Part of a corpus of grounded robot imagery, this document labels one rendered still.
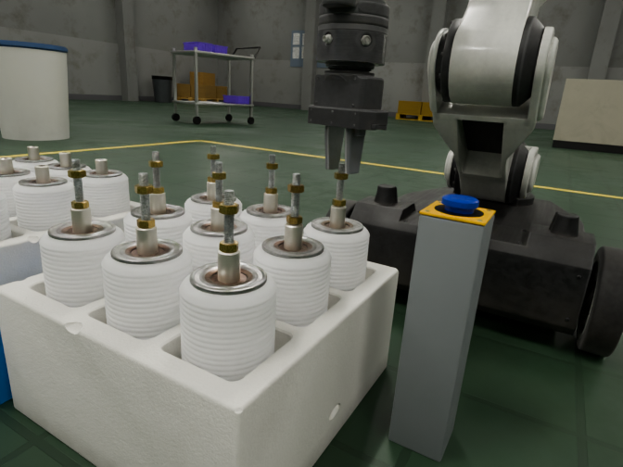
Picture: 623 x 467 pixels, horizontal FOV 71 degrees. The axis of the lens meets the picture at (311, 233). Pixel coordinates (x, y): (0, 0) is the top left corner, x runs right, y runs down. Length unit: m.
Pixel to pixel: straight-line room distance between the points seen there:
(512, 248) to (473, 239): 0.39
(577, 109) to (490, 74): 5.17
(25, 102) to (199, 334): 3.33
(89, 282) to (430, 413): 0.44
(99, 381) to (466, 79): 0.69
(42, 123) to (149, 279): 3.25
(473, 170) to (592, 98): 4.96
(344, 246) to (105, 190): 0.53
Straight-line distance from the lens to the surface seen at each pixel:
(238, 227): 0.59
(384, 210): 0.94
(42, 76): 3.68
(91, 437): 0.60
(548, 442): 0.73
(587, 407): 0.83
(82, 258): 0.58
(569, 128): 5.97
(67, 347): 0.56
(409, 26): 11.84
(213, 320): 0.41
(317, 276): 0.51
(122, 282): 0.49
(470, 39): 0.82
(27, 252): 0.84
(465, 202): 0.50
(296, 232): 0.52
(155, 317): 0.50
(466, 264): 0.50
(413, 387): 0.59
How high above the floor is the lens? 0.43
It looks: 18 degrees down
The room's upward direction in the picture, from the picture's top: 4 degrees clockwise
